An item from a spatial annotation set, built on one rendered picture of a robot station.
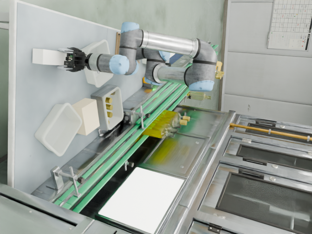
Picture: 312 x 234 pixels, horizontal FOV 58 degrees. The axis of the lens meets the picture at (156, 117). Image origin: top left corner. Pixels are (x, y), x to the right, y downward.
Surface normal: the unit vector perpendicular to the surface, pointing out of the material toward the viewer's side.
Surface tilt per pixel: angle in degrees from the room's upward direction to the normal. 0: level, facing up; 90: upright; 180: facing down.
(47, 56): 0
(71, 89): 0
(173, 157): 90
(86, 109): 0
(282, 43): 90
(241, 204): 90
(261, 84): 90
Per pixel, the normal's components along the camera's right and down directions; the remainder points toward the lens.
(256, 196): -0.05, -0.88
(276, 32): -0.43, 0.45
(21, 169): 0.90, 0.17
